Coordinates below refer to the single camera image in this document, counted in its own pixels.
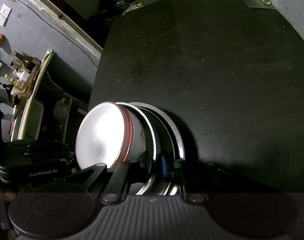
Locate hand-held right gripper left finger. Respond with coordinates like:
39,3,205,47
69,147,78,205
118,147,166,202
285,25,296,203
64,152,153,204

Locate white wall switch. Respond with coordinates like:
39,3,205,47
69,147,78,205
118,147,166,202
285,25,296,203
0,3,13,27

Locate large steel plate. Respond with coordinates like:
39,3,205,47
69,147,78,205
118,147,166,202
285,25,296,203
128,102,186,195

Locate black power cord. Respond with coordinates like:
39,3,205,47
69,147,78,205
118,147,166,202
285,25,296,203
17,0,99,67

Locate bottles on side shelf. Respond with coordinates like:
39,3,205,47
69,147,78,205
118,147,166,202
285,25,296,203
12,60,43,120

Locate steel bowl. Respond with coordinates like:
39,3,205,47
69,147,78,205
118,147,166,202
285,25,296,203
116,102,162,195

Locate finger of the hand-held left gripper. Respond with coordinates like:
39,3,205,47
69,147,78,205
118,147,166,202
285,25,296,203
7,141,68,153
0,152,77,165

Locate dark glass bottle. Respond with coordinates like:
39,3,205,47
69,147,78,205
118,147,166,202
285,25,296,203
12,51,41,67

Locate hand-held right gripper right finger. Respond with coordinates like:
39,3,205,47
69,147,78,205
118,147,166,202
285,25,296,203
161,156,283,203

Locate person's left hand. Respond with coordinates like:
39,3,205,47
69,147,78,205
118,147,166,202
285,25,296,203
0,183,17,201

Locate wooden side table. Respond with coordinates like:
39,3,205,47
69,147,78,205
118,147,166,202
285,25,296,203
11,50,54,140

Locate cream door frame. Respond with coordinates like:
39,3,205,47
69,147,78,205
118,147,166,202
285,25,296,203
15,0,104,55

